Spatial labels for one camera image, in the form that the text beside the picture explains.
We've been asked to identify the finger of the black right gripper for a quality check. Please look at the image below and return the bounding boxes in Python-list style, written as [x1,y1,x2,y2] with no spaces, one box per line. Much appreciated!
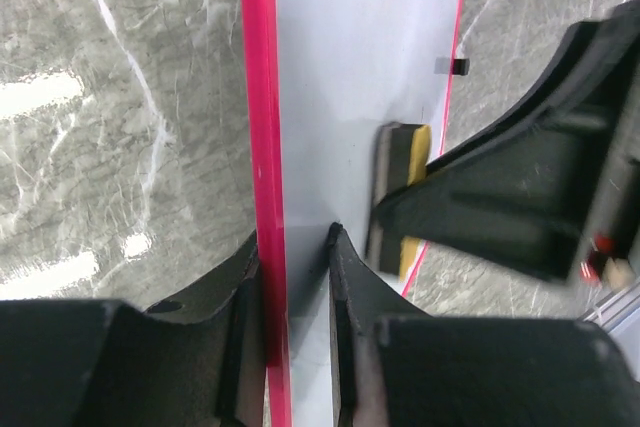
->
[373,0,639,282]

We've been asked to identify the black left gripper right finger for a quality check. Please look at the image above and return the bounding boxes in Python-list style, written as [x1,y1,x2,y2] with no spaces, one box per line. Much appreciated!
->
[327,223,639,426]

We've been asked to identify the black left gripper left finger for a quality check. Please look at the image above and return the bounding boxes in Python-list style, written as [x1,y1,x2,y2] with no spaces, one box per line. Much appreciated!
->
[1,237,265,426]

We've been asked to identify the yellow bone-shaped eraser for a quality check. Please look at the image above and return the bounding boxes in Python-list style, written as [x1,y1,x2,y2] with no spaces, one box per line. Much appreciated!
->
[366,122,431,282]

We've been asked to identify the pink framed whiteboard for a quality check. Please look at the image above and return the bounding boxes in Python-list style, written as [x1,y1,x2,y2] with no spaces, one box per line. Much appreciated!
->
[242,0,462,426]

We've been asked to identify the aluminium right side rail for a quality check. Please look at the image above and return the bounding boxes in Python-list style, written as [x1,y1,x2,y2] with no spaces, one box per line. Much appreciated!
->
[581,283,639,343]

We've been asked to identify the wire whiteboard stand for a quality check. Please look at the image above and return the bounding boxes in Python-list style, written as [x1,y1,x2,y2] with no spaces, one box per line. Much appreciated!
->
[434,57,470,76]

